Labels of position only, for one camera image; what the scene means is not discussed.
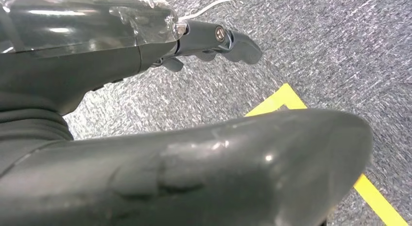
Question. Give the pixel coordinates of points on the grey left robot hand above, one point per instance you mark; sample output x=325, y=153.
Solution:
x=80, y=31

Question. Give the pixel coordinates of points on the yellow tape square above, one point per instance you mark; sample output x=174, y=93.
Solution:
x=283, y=99

